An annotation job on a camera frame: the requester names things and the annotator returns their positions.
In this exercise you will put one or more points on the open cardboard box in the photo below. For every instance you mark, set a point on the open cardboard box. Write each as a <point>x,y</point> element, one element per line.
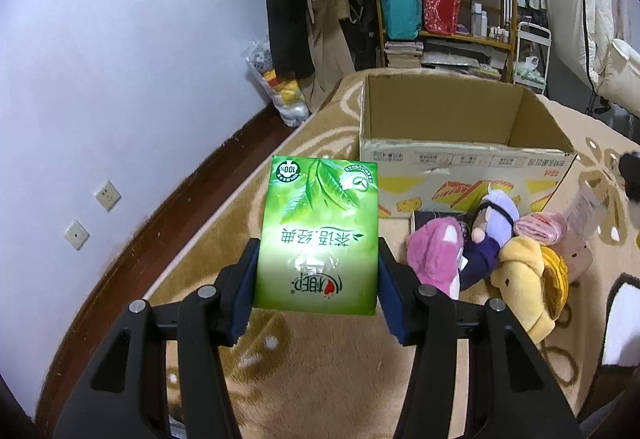
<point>442,141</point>

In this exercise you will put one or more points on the red gift bag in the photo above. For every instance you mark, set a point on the red gift bag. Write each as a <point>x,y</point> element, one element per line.
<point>441,16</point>

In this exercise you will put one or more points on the beige patterned round rug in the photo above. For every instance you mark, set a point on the beige patterned round rug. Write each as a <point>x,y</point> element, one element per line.
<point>297,375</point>

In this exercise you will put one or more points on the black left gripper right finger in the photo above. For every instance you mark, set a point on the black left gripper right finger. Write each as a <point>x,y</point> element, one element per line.
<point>512,393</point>

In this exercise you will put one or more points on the pink plush toy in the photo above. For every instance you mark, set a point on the pink plush toy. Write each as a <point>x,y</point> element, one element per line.
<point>434,252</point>

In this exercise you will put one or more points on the pink towel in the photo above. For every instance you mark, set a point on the pink towel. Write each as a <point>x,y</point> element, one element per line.
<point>546,228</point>

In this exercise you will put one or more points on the white folded mattress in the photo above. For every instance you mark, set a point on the white folded mattress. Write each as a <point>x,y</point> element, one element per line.
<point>598,40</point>

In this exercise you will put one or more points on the green tissue pack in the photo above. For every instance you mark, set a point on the green tissue pack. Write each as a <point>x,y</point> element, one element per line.
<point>319,243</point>

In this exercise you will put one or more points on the black face mask pack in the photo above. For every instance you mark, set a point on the black face mask pack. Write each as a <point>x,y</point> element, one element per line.
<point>420,218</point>

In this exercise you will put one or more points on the white metal cart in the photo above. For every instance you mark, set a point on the white metal cart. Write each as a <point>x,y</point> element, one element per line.
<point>531,56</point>

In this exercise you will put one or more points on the clear bag of plush toys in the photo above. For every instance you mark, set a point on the clear bag of plush toys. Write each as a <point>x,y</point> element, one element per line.
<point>286,95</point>

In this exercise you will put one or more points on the yellow plush pouch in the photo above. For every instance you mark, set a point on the yellow plush pouch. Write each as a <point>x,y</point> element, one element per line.
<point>533,282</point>

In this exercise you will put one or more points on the purple haired plush doll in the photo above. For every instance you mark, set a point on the purple haired plush doll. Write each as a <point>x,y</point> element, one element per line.
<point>492,228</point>

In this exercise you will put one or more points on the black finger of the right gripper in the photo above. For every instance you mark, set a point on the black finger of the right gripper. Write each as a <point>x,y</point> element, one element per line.
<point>629,167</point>

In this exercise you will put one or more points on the white wall socket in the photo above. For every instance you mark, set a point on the white wall socket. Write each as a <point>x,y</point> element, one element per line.
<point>108,196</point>
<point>76,234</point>

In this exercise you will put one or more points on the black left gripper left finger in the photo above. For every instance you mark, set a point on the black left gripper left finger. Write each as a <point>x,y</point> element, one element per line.
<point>123,390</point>

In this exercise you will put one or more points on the lower white wall socket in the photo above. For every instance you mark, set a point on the lower white wall socket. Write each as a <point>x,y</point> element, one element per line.
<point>76,234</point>

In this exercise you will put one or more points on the light pink plush cube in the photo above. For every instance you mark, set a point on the light pink plush cube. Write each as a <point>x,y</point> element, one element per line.
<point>576,254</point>

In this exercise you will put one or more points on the teal bag on shelf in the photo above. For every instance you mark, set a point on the teal bag on shelf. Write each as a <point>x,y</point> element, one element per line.
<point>402,19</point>

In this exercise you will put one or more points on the beige hanging coat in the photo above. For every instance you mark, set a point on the beige hanging coat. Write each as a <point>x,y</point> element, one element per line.
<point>329,51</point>

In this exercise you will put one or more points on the black hanging garment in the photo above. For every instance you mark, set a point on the black hanging garment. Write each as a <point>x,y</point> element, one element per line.
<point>288,38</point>

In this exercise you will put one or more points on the upper white wall socket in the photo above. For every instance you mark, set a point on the upper white wall socket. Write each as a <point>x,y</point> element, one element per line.
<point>108,196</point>

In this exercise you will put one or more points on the wooden shelf unit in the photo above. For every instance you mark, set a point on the wooden shelf unit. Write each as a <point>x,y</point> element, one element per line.
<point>445,9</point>

